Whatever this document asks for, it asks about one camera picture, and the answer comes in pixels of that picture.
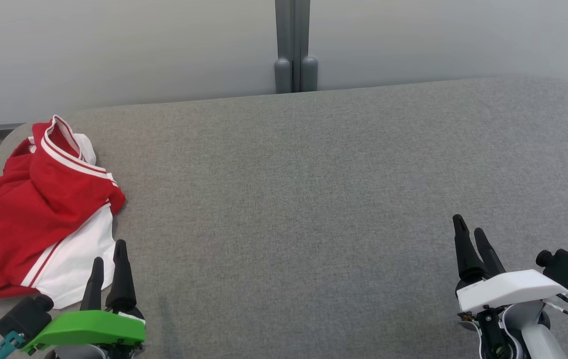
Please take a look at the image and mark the grey partition post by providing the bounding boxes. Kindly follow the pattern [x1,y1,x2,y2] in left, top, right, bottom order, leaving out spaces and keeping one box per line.
[294,0,319,93]
[274,0,293,94]

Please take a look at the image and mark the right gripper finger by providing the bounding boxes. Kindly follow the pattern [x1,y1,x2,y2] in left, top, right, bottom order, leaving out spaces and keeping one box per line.
[452,214,487,284]
[473,228,507,278]

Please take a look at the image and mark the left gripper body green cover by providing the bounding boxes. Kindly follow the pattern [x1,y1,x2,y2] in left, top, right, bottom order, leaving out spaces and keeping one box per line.
[21,308,146,359]

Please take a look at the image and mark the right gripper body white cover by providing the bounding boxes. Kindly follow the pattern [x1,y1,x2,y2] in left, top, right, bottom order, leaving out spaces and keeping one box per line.
[455,269,568,359]

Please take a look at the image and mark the red jersey striped trim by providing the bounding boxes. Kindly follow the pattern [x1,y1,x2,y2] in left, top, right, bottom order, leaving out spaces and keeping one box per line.
[0,116,127,300]

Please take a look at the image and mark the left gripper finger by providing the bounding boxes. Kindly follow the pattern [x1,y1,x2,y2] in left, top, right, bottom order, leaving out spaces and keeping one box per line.
[80,257,106,312]
[105,239,138,314]

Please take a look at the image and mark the teal left camera connector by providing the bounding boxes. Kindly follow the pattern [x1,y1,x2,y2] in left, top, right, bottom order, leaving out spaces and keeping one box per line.
[0,331,26,359]

